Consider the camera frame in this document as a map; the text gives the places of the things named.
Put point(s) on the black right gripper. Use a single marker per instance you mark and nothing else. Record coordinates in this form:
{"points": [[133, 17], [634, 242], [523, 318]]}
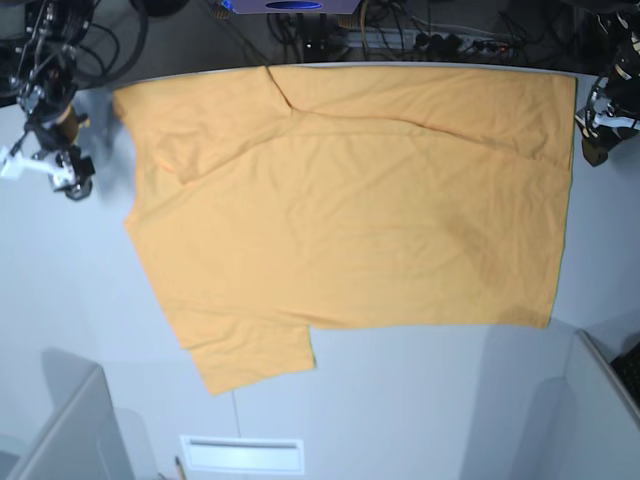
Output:
{"points": [[60, 134]]}

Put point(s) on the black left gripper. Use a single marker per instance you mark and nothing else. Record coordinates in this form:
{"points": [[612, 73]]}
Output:
{"points": [[603, 127]]}

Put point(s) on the yellow-orange T-shirt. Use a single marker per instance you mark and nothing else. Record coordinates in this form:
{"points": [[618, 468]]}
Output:
{"points": [[271, 201]]}

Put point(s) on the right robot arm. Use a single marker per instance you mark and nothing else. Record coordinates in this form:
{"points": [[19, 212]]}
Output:
{"points": [[38, 72]]}

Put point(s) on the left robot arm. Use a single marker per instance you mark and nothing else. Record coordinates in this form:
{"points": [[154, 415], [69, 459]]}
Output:
{"points": [[619, 80]]}

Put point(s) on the black keyboard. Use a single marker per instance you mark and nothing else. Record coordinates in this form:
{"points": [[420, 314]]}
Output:
{"points": [[627, 368]]}

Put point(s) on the purple box with blue oval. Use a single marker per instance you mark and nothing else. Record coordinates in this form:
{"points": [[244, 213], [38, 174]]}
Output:
{"points": [[246, 7]]}

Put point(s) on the white power strip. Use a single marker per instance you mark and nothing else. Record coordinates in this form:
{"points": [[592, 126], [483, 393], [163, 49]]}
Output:
{"points": [[413, 41]]}

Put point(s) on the grey right partition panel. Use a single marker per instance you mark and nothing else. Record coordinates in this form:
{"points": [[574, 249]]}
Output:
{"points": [[603, 398]]}

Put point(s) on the grey partition panel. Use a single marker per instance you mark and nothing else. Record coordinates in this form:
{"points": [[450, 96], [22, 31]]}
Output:
{"points": [[81, 439], [603, 398]]}

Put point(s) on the grey left partition panel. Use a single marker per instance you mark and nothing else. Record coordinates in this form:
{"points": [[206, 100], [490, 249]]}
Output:
{"points": [[81, 439]]}

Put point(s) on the white slotted tray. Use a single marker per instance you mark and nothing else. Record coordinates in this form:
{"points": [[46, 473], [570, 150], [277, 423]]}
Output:
{"points": [[244, 456]]}

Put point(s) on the pencil on table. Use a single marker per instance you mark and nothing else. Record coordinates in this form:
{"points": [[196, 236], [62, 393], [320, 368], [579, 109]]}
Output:
{"points": [[179, 469]]}

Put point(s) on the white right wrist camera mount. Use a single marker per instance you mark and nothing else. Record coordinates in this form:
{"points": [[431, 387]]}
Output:
{"points": [[14, 165]]}

